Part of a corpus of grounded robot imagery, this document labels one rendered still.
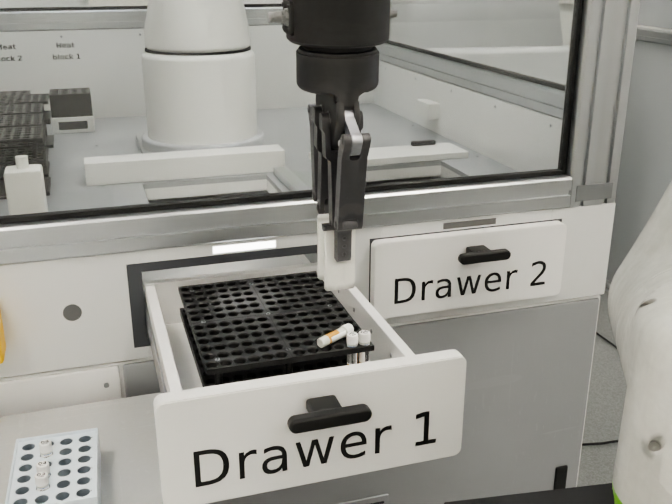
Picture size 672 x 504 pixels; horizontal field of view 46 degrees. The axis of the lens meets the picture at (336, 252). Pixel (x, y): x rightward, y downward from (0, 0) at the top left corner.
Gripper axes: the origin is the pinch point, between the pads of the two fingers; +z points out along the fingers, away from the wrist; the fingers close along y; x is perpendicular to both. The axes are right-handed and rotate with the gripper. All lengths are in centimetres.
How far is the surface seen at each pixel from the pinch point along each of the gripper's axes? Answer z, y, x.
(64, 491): 20.5, 4.0, -28.3
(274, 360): 10.3, 2.1, -6.9
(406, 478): 48, -20, 17
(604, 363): 110, -126, 131
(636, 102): 36, -183, 169
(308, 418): 8.3, 15.2, -6.7
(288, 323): 10.8, -5.9, -3.7
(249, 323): 10.8, -7.1, -7.9
